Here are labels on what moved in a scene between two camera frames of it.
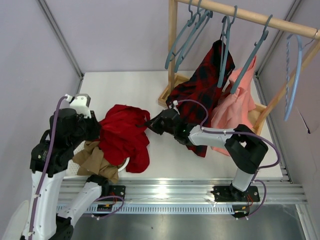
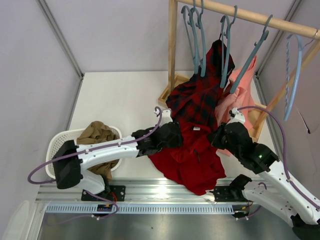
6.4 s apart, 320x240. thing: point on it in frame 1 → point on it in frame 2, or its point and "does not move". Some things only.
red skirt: [120, 138] → [194, 164]
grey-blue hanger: [202, 22] → [200, 24]
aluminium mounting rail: [198, 191] does not move
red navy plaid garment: [194, 97] does not move
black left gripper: [92, 125] → [176, 135]
